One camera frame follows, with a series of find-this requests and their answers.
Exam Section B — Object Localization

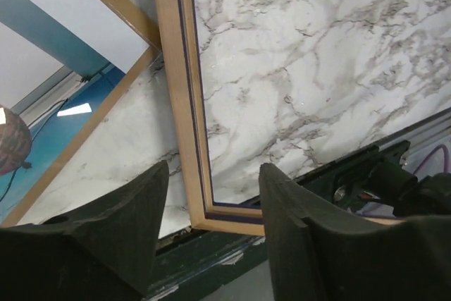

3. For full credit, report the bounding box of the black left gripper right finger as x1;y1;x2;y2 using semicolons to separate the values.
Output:
259;164;450;300

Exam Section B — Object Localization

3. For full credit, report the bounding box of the blue wooden picture frame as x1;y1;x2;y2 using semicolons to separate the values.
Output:
149;0;404;237

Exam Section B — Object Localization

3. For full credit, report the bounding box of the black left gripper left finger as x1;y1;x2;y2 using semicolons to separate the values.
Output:
1;161;169;300

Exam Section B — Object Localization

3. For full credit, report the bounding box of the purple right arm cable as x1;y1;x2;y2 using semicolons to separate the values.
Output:
355;144;451;219

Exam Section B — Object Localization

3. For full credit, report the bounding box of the photo print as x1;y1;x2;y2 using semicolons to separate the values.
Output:
1;0;166;227

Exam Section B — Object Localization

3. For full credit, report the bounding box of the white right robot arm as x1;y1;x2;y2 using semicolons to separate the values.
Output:
335;159;450;217

